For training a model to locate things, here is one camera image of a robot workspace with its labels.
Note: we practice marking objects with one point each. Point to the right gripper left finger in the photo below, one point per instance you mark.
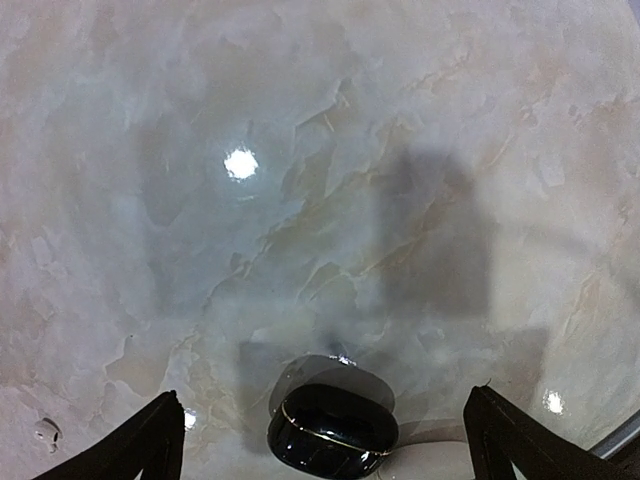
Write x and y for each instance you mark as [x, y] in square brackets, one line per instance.
[149, 445]

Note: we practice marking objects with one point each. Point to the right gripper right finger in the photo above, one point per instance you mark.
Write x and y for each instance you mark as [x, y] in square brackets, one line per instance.
[503, 439]

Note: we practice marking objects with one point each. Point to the black earbud charging case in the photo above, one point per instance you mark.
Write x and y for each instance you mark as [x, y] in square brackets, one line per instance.
[331, 433]

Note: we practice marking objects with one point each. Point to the white stem earbud near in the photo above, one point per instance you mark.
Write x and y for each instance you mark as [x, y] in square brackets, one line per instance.
[48, 432]

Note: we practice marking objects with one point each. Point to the white earbud charging case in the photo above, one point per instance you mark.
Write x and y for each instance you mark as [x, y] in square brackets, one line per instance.
[445, 457]

